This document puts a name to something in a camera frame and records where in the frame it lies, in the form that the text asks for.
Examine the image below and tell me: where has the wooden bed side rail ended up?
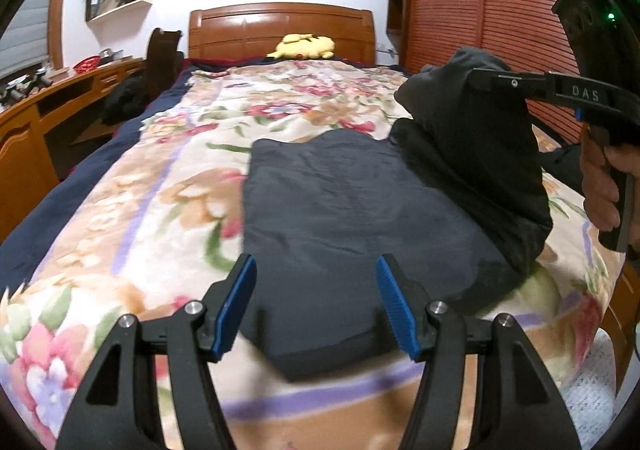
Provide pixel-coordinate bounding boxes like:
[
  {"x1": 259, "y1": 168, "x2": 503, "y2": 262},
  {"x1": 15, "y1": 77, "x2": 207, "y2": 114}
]
[{"x1": 597, "y1": 257, "x2": 640, "y2": 383}]

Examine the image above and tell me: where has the wooden window frame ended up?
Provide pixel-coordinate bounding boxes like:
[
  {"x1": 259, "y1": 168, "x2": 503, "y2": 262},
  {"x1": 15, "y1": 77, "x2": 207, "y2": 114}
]
[{"x1": 47, "y1": 0, "x2": 73, "y2": 71}]

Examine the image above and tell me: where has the yellow plush toy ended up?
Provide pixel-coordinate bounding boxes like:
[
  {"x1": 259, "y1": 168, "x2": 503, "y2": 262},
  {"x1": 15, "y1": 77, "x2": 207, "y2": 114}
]
[{"x1": 265, "y1": 33, "x2": 336, "y2": 61}]

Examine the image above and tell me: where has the navy blue bed sheet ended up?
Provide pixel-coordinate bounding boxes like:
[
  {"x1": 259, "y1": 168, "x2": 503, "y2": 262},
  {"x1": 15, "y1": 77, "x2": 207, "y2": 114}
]
[{"x1": 0, "y1": 59, "x2": 201, "y2": 251}]

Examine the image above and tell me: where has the floral blanket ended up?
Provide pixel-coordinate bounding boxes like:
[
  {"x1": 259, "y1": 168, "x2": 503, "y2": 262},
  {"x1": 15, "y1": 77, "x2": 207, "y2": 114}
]
[{"x1": 0, "y1": 58, "x2": 626, "y2": 450}]

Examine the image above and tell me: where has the person's right hand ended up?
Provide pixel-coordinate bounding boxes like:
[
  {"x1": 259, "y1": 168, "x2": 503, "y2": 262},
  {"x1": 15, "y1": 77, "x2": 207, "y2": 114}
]
[{"x1": 580, "y1": 125, "x2": 640, "y2": 232}]

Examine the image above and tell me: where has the grey window blind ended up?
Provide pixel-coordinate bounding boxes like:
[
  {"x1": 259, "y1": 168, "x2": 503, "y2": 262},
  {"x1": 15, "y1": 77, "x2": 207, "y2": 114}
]
[{"x1": 0, "y1": 0, "x2": 56, "y2": 81}]

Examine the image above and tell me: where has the wooden bed headboard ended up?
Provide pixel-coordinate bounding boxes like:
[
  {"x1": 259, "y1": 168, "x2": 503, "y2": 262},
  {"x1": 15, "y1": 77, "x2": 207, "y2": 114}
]
[{"x1": 187, "y1": 3, "x2": 376, "y2": 66}]

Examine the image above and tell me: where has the dark wooden chair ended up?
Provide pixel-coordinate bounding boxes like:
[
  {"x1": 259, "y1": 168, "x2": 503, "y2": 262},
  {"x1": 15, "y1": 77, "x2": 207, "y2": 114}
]
[{"x1": 145, "y1": 28, "x2": 183, "y2": 101}]

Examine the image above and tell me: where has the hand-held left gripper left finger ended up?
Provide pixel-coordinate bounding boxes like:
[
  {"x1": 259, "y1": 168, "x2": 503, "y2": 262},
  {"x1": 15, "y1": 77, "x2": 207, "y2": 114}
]
[{"x1": 55, "y1": 253, "x2": 259, "y2": 450}]

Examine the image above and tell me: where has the black jacket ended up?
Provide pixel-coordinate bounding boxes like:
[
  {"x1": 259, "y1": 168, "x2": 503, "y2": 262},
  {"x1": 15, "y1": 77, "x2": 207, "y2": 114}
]
[{"x1": 240, "y1": 46, "x2": 553, "y2": 383}]

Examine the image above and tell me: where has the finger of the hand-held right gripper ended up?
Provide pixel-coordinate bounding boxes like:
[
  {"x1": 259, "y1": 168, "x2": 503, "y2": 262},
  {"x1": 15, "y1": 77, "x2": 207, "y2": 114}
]
[{"x1": 472, "y1": 69, "x2": 551, "y2": 101}]

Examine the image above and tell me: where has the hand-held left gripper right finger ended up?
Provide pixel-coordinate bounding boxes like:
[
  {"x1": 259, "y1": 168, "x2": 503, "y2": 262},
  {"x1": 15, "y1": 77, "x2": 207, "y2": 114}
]
[{"x1": 375, "y1": 253, "x2": 586, "y2": 450}]

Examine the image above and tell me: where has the wooden desk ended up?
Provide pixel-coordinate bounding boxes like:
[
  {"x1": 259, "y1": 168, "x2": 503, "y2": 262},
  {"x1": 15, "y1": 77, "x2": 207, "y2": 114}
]
[{"x1": 0, "y1": 58, "x2": 146, "y2": 246}]

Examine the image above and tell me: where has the dark cloth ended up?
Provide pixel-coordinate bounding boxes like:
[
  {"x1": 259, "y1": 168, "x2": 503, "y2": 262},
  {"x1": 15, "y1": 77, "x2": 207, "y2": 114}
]
[{"x1": 102, "y1": 73, "x2": 151, "y2": 126}]

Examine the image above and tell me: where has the white patterned bed sheet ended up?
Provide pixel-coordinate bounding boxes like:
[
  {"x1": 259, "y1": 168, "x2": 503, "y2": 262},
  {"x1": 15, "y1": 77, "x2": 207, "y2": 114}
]
[{"x1": 560, "y1": 330, "x2": 618, "y2": 450}]

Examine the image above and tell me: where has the pile of dark gadgets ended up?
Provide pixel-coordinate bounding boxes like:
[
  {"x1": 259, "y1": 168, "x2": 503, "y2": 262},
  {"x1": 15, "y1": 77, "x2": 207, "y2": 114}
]
[{"x1": 0, "y1": 70, "x2": 56, "y2": 106}]

